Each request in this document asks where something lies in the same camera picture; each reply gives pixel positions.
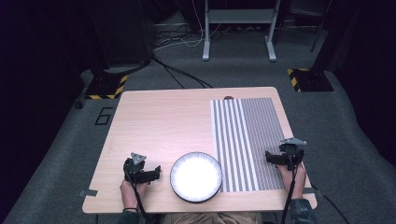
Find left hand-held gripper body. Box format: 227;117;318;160
122;151;151;185

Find person's left hand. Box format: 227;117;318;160
120;179;149;213

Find black floor cables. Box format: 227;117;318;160
151;55;215;90

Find grey striped placemat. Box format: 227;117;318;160
209;97;287;193

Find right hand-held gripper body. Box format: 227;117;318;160
278;137;308;172

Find person's right hand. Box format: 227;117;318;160
276;163;308;201

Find white metal stand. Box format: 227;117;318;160
202;0;282;63

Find thin black cable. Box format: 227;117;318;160
310;182;351;224

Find white plate with dark rim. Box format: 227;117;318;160
169;151;223;204

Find black base with striped tape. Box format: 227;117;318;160
286;67;334;93
84;74;129;101

